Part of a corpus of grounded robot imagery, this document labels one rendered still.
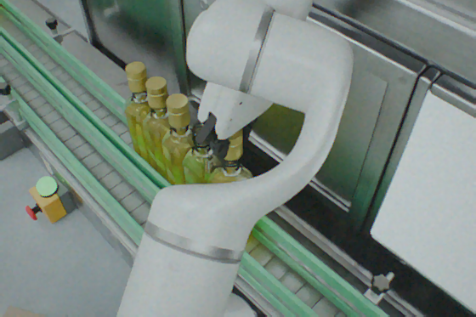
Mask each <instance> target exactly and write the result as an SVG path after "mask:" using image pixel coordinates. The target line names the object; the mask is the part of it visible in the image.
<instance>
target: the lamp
mask: <svg viewBox="0 0 476 317"><path fill-rule="evenodd" d="M36 187H37V192H38V193H39V195H40V196H41V197H44V198H47V197H50V196H52V195H55V194H56V193H57V189H58V186H57V184H56V182H55V180H54V179H53V178H51V177H48V176H46V177H43V178H40V179H39V180H38V182H37V186H36Z"/></svg>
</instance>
